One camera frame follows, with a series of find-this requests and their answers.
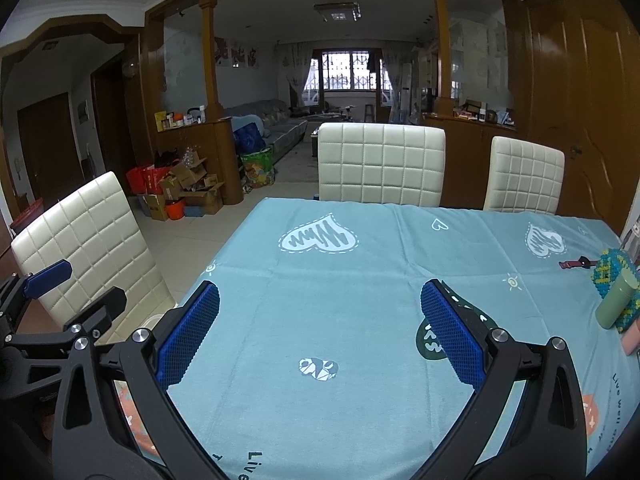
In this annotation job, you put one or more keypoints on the light blue patterned tablecloth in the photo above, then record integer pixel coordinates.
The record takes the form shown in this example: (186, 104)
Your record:
(320, 364)

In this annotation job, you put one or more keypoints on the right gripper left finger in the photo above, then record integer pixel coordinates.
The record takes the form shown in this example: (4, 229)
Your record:
(84, 444)

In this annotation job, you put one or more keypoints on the grey sofa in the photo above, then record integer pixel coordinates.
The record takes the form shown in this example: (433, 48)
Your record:
(273, 119)

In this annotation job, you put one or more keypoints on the pile of cardboard boxes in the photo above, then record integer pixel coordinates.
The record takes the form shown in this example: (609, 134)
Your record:
(201, 189)

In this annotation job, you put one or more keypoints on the colourful green shopping bag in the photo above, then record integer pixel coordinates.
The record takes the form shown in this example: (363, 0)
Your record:
(259, 168)

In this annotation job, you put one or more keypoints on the red buckets and boxes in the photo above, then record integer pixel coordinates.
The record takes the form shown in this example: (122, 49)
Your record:
(158, 192)

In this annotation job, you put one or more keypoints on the cream chair beside table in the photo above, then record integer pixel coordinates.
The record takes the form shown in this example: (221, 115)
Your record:
(94, 229)

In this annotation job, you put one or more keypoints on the wooden divider cabinet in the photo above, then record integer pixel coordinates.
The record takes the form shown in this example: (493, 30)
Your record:
(212, 138)

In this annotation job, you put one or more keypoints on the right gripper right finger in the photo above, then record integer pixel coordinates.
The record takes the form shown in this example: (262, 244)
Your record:
(524, 419)

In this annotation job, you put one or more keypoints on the barred window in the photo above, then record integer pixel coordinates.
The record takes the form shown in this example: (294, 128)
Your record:
(347, 71)

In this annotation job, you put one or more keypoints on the green cup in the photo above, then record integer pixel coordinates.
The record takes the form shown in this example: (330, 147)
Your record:
(621, 291)

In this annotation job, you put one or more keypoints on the cream chair far right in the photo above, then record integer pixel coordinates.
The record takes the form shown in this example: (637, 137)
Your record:
(523, 176)

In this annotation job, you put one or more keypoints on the small dark red object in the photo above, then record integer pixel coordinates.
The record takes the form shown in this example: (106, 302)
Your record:
(581, 262)

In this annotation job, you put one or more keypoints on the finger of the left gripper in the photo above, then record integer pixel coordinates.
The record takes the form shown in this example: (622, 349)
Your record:
(98, 317)
(39, 284)

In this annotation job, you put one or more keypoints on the cream chair far middle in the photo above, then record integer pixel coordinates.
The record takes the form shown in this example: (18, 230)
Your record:
(381, 163)

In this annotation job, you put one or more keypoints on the ceiling lamp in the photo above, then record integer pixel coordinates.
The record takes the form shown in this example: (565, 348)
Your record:
(339, 11)

